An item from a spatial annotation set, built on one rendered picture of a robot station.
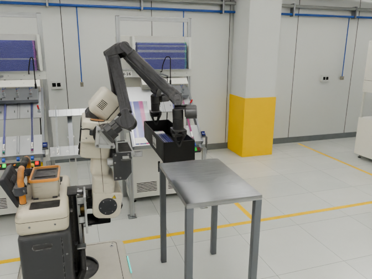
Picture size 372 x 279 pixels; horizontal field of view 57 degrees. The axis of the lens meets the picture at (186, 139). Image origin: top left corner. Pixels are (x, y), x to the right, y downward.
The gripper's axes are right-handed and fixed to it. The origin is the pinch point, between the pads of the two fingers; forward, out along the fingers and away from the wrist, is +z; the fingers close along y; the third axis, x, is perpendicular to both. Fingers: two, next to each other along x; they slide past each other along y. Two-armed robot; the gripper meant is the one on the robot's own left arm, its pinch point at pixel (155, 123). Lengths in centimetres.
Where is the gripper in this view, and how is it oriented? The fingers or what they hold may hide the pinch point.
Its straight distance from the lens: 236.3
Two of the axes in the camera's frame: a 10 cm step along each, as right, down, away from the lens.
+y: -2.9, -2.6, 9.2
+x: -9.6, 0.9, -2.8
